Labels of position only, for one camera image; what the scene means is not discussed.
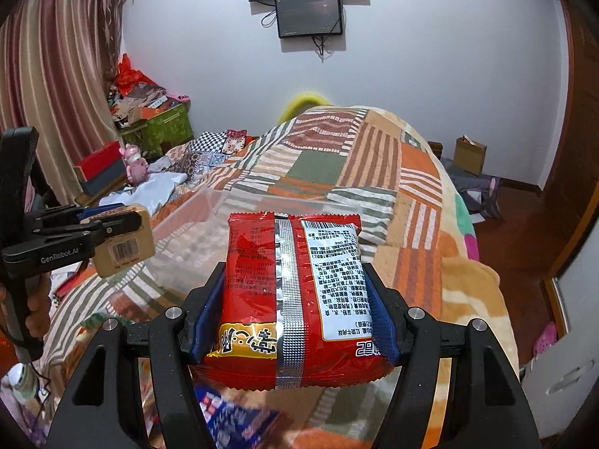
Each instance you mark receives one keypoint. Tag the beige barcode snack box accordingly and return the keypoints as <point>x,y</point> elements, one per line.
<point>123,251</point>

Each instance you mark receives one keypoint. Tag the yellow curved chair back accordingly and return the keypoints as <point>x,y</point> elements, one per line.
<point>300,104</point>

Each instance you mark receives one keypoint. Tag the striped pink curtain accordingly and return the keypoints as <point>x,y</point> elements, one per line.
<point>58,61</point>

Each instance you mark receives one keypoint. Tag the red flat box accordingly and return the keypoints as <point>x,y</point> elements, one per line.
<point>98,161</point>

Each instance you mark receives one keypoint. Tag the clear plastic storage bin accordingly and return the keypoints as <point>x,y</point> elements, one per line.
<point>262,238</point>

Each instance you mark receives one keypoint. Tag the small wall monitor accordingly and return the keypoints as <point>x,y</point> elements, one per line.
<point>308,18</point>

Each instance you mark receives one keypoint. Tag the left hand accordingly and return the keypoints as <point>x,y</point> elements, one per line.
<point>39,303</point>

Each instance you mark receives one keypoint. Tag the patchwork striped bed quilt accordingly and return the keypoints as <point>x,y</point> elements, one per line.
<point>416,229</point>

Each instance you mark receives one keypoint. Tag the pink plush toy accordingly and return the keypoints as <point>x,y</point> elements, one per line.
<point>135,164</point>

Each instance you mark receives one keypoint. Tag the red instant noodle packet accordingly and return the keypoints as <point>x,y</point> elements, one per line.
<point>301,319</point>

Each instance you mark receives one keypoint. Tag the blue snack packet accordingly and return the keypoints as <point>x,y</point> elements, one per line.
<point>232,425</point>

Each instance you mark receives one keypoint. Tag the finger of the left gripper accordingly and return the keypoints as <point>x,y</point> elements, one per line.
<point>110,231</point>
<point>70,214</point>

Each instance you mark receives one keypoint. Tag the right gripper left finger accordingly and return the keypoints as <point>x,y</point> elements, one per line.
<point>102,404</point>

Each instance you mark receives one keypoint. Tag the green storage box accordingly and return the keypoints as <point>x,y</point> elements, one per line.
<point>161,133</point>

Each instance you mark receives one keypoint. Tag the brown cardboard box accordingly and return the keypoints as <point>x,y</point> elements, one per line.
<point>469,155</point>

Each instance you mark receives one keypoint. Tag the red plastic bag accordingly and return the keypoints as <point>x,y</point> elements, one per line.
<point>127,77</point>

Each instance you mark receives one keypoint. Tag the white pillow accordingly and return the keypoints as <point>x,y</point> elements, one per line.
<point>152,194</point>

